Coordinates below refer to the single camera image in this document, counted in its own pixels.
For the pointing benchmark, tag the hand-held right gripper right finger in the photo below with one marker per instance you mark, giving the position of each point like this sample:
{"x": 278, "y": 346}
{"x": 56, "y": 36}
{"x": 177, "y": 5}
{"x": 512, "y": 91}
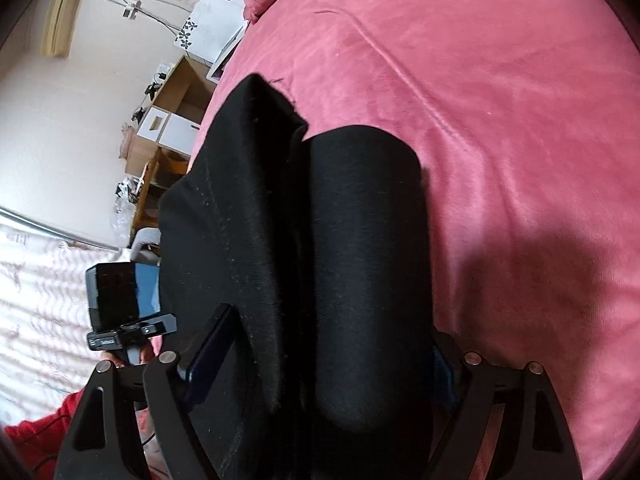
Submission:
{"x": 444, "y": 377}

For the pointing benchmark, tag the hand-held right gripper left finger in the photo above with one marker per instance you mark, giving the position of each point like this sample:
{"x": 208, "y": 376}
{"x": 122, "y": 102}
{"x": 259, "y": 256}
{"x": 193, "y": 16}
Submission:
{"x": 210, "y": 355}

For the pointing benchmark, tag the black pants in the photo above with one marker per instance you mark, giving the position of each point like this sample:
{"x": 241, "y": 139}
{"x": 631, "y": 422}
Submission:
{"x": 325, "y": 260}

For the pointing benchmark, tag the person's left hand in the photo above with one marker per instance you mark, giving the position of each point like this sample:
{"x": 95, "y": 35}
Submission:
{"x": 109, "y": 358}

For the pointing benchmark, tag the clear plastic bag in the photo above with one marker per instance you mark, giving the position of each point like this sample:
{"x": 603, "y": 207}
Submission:
{"x": 125, "y": 197}

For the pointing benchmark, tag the wooden desk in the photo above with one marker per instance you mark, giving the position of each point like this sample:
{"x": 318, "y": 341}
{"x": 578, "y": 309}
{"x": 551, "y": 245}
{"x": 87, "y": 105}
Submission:
{"x": 145, "y": 155}

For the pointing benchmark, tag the red cloth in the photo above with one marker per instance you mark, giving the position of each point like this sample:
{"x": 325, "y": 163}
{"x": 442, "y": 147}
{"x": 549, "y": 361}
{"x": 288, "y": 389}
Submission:
{"x": 37, "y": 425}

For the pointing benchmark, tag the small white box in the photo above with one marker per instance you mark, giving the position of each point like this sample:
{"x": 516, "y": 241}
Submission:
{"x": 152, "y": 127}
{"x": 181, "y": 132}

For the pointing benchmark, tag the open cardboard box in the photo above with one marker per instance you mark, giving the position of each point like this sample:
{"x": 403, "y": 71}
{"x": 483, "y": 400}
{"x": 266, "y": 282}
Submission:
{"x": 182, "y": 85}

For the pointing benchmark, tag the pink bed blanket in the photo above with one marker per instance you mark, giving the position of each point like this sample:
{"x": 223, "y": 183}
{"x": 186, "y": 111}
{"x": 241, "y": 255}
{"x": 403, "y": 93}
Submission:
{"x": 500, "y": 110}

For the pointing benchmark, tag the white floral box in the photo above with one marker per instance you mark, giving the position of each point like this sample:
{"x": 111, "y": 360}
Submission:
{"x": 210, "y": 25}

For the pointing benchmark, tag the yellow wooden frame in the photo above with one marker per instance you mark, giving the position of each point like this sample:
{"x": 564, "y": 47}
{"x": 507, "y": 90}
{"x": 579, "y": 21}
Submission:
{"x": 62, "y": 20}

